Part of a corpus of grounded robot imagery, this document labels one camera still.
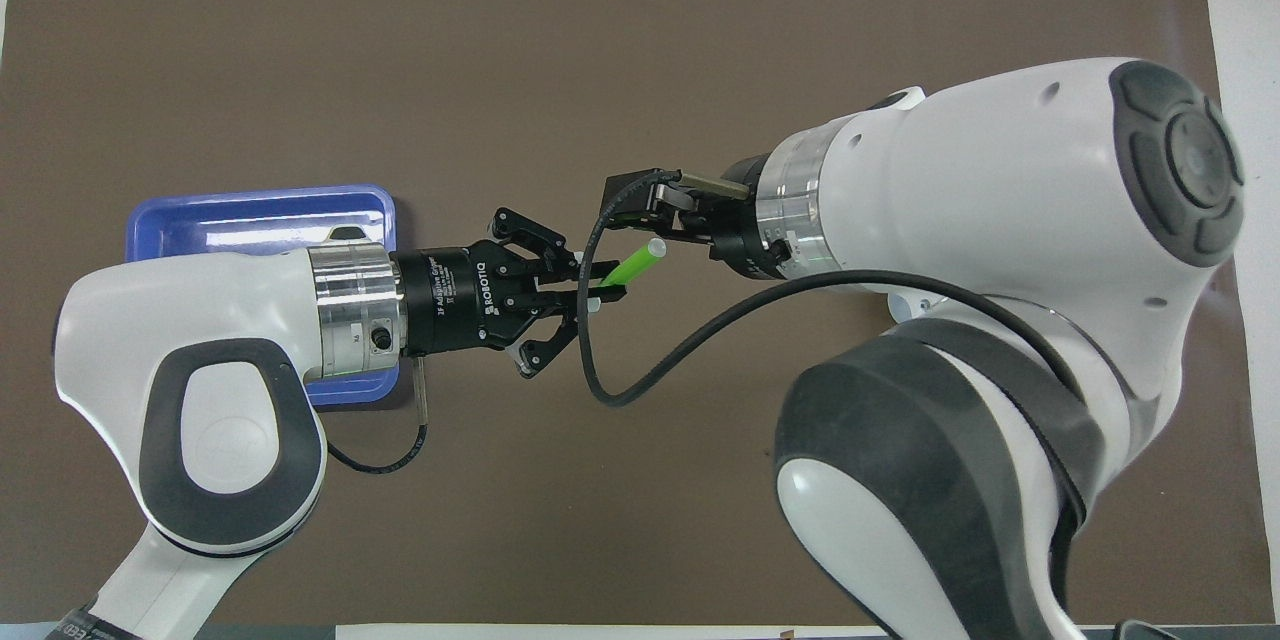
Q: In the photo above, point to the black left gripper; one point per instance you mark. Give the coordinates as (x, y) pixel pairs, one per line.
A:
(450, 300)

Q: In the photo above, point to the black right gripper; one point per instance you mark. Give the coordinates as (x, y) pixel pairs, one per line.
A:
(745, 240)

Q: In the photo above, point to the green marker pen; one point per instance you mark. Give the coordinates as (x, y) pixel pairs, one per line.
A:
(632, 265)

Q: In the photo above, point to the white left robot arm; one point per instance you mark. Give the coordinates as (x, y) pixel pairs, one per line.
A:
(150, 320)

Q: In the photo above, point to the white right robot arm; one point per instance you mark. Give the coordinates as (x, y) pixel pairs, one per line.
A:
(1000, 220)

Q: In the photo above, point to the blue plastic tray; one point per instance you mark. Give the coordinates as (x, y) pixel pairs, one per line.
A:
(250, 210)

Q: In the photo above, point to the brown table mat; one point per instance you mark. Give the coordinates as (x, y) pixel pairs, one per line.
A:
(300, 70)

